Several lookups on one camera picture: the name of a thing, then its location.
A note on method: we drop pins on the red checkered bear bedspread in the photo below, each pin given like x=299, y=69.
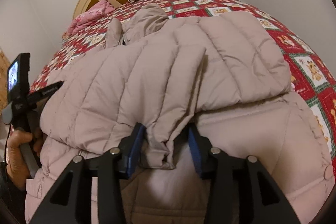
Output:
x=310, y=77

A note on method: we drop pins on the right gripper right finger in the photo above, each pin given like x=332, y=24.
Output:
x=241, y=190

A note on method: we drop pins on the pink floral blanket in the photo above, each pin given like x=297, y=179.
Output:
x=84, y=20

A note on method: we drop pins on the person's left hand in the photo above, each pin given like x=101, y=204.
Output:
x=17, y=169

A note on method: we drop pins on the beige quilted puffer jacket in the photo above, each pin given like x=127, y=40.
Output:
x=224, y=73

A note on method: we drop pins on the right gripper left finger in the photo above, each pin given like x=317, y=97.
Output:
x=69, y=199

